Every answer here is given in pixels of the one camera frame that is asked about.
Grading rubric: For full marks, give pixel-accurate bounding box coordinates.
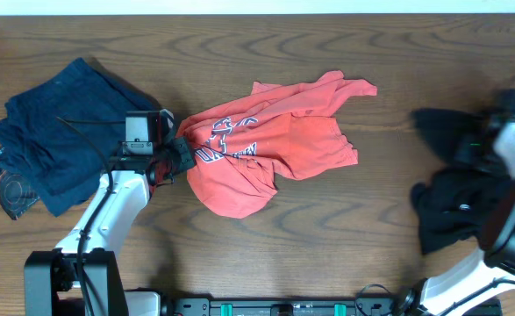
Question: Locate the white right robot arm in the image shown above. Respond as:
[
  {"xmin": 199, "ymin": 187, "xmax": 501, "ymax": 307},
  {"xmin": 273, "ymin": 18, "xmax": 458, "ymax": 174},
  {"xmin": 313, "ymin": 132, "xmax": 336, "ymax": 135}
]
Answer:
[{"xmin": 394, "ymin": 89, "xmax": 515, "ymax": 315}]

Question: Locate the folded navy blue garment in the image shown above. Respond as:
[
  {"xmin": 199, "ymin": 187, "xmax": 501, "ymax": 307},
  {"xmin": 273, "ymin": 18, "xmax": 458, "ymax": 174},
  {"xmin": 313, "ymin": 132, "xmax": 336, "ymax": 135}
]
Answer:
[{"xmin": 0, "ymin": 58, "xmax": 154, "ymax": 216}]

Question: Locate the orange soccer t-shirt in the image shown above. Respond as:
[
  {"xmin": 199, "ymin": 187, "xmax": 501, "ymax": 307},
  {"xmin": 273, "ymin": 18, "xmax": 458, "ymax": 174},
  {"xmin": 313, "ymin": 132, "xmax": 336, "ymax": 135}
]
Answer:
[{"xmin": 177, "ymin": 70, "xmax": 377, "ymax": 219}]

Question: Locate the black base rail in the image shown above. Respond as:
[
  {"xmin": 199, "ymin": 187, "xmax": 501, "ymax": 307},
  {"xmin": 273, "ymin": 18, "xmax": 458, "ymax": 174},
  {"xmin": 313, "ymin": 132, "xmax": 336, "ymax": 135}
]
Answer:
[{"xmin": 160, "ymin": 295, "xmax": 395, "ymax": 316}]

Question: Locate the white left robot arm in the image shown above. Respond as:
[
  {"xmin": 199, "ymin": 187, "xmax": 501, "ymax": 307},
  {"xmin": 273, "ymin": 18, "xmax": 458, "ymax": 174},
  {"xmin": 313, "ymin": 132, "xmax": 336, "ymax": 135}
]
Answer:
[{"xmin": 24, "ymin": 110, "xmax": 196, "ymax": 315}]

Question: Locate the dark garment with orange print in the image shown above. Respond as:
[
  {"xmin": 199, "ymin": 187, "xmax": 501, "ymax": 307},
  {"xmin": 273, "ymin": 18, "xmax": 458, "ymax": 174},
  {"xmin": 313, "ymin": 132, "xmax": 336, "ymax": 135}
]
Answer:
[{"xmin": 0, "ymin": 147, "xmax": 39, "ymax": 220}]

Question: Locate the black garment with white logos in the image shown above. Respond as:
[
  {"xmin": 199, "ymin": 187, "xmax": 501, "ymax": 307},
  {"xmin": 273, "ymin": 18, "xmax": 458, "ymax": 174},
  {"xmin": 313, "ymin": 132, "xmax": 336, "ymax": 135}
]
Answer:
[{"xmin": 410, "ymin": 169, "xmax": 514, "ymax": 255}]

